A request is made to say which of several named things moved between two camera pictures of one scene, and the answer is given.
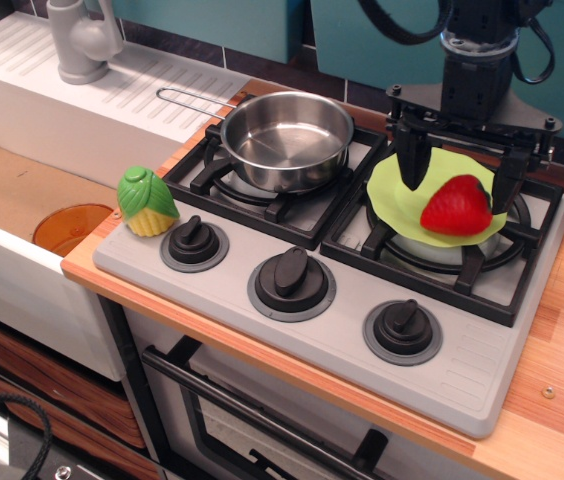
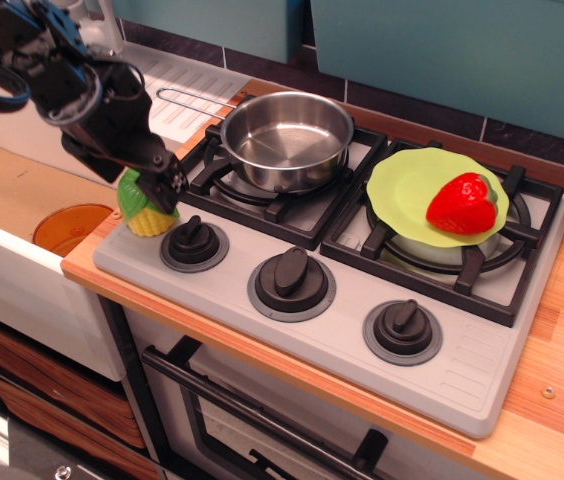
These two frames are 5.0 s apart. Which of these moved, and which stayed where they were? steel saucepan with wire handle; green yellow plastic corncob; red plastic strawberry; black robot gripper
Moved: black robot gripper
Stayed: green yellow plastic corncob; steel saucepan with wire handle; red plastic strawberry
